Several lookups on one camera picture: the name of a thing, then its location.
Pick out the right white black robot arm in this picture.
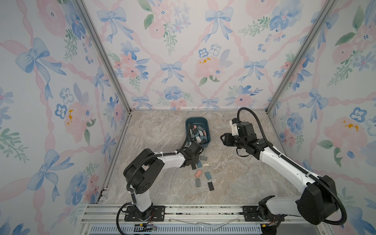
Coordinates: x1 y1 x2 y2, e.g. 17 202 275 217
220 107 348 229

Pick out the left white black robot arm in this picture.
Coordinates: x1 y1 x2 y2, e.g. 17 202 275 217
116 138 207 235

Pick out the teal eraser lower centre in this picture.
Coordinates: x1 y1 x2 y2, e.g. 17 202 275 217
205 171 212 180

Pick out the grey eraser bottom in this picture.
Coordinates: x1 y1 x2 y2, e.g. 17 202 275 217
195 178 201 188

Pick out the dark teal storage box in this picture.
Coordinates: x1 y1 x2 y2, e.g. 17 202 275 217
185 117 211 148

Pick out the black eraser bottom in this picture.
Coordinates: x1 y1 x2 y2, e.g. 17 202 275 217
208 182 214 191

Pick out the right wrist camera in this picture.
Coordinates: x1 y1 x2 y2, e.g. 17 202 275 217
229 118 239 136

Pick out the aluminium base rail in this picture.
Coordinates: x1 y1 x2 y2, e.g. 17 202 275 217
77 203 327 235

